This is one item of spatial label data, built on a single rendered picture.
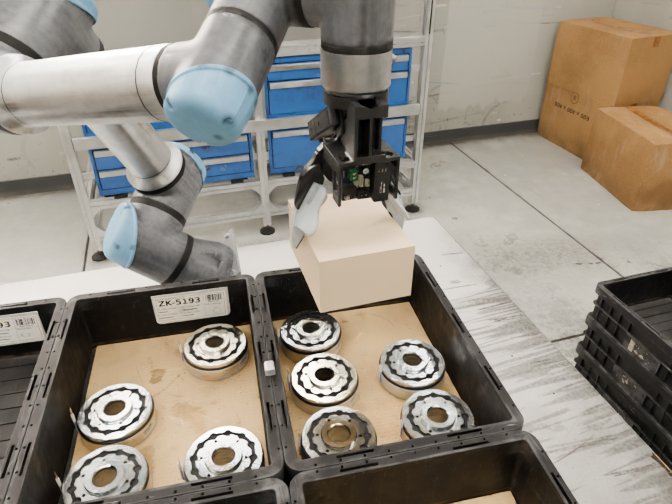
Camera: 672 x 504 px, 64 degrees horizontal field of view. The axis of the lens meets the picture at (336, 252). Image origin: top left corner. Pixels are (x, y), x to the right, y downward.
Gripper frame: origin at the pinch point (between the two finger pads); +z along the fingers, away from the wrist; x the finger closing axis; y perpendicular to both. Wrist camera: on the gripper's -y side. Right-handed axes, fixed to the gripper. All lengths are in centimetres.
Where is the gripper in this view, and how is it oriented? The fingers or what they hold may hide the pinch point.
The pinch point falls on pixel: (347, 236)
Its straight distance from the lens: 71.1
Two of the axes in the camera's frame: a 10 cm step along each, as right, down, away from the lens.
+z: 0.0, 8.4, 5.5
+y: 3.0, 5.3, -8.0
